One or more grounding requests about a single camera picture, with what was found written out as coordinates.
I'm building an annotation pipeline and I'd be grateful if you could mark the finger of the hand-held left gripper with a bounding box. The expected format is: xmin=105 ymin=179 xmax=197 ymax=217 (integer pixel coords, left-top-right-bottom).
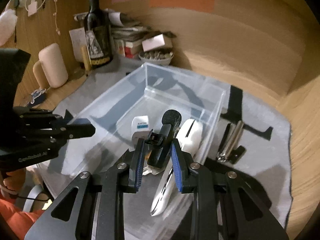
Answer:
xmin=15 ymin=107 xmax=74 ymax=126
xmin=50 ymin=123 xmax=96 ymax=140

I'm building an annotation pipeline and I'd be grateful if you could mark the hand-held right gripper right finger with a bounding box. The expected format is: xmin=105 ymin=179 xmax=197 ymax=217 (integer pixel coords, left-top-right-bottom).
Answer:
xmin=171 ymin=138 xmax=289 ymax=240

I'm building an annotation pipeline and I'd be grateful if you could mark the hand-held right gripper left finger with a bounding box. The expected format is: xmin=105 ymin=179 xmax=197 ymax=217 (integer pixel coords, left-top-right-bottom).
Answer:
xmin=24 ymin=137 xmax=145 ymax=240

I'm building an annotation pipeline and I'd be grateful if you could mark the black foam-tipped microphone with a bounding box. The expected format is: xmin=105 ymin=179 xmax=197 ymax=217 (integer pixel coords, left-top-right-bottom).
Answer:
xmin=147 ymin=109 xmax=182 ymax=169

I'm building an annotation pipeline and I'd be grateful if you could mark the white can opener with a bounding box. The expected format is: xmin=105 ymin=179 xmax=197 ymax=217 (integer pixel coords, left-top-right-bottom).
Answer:
xmin=150 ymin=119 xmax=204 ymax=217

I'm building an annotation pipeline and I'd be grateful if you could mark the small white box blue label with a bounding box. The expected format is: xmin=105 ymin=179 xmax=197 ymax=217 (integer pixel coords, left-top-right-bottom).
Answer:
xmin=131 ymin=115 xmax=150 ymax=145

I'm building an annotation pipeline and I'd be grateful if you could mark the clear plastic box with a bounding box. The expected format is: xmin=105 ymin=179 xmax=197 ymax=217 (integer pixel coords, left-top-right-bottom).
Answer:
xmin=49 ymin=62 xmax=231 ymax=230

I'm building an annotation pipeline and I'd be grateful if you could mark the person's left hand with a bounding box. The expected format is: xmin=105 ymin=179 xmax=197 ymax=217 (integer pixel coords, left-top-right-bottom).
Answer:
xmin=0 ymin=168 xmax=27 ymax=192

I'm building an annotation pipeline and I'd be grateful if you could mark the blue sticker card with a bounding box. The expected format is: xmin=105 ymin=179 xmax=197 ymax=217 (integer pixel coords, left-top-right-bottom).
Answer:
xmin=24 ymin=87 xmax=48 ymax=105

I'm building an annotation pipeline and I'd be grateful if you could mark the beige mug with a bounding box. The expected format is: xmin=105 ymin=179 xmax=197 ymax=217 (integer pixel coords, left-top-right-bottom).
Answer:
xmin=33 ymin=43 xmax=69 ymax=88

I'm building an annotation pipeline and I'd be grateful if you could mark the fluffy white pompom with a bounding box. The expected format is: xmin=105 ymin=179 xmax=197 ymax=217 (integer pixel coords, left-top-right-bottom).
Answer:
xmin=0 ymin=9 xmax=18 ymax=47

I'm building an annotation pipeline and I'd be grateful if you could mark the black tube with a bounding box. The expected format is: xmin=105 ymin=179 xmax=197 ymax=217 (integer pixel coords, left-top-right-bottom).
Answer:
xmin=220 ymin=124 xmax=234 ymax=153

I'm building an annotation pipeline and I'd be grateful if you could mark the small black clip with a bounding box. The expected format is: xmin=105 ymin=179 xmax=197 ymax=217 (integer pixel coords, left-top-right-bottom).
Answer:
xmin=230 ymin=146 xmax=247 ymax=165

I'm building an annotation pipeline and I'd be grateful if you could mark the small metal tube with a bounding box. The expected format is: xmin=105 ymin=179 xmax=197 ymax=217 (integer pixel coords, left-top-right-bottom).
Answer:
xmin=217 ymin=120 xmax=244 ymax=160

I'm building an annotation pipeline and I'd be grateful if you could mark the white charger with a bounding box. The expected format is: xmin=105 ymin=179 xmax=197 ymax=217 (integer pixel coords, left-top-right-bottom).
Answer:
xmin=27 ymin=1 xmax=38 ymax=17

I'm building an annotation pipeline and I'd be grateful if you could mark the white paper note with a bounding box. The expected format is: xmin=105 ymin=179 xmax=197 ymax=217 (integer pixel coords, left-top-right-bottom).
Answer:
xmin=69 ymin=27 xmax=87 ymax=60

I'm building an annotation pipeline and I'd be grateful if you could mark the grey printed mat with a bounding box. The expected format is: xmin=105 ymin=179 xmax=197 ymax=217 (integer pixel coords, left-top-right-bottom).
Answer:
xmin=34 ymin=52 xmax=293 ymax=230

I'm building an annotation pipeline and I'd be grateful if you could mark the dark wine bottle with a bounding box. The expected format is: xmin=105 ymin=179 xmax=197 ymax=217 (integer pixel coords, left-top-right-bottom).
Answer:
xmin=83 ymin=0 xmax=113 ymax=70

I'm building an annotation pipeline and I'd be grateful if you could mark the stack of books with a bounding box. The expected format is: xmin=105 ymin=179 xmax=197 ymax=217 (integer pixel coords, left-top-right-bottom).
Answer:
xmin=111 ymin=25 xmax=150 ymax=58

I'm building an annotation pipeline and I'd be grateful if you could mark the bowl of stones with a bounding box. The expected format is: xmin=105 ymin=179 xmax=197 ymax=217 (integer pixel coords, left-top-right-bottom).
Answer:
xmin=138 ymin=50 xmax=174 ymax=65

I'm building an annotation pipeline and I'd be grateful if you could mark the white card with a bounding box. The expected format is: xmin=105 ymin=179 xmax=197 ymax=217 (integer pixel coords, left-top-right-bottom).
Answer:
xmin=142 ymin=34 xmax=165 ymax=52

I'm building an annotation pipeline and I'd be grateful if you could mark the white paper roll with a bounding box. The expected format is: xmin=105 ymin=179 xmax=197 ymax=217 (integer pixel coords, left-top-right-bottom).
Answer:
xmin=73 ymin=11 xmax=123 ymax=27

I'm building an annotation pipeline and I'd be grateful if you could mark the orange sticky note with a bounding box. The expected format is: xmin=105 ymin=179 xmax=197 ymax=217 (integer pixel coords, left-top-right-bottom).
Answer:
xmin=149 ymin=0 xmax=215 ymax=12

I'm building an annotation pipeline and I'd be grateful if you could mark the white earphone cable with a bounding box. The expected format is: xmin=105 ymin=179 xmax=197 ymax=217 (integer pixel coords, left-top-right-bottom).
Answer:
xmin=52 ymin=0 xmax=62 ymax=35

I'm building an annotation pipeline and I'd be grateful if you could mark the grey ring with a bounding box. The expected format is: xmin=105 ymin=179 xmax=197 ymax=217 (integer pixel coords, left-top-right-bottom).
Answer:
xmin=24 ymin=186 xmax=54 ymax=212

